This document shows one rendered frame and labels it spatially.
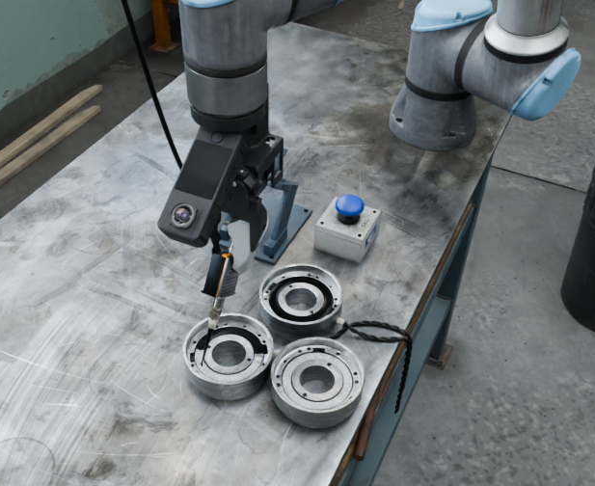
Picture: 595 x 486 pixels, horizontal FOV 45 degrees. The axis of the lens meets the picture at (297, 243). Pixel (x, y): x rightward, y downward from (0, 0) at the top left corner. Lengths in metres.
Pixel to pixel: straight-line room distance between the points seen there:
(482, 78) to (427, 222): 0.23
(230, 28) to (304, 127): 0.66
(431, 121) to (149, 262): 0.52
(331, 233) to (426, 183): 0.23
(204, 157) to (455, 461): 1.25
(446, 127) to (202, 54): 0.66
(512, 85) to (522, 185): 1.51
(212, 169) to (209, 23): 0.13
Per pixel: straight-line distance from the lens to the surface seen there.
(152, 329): 0.92
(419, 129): 1.22
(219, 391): 0.81
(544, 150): 2.78
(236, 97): 0.65
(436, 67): 1.17
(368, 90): 1.38
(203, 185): 0.66
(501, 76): 1.09
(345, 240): 0.98
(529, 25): 1.05
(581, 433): 1.92
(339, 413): 0.79
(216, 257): 0.78
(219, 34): 0.62
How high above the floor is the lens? 1.49
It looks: 42 degrees down
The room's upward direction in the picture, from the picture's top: 2 degrees clockwise
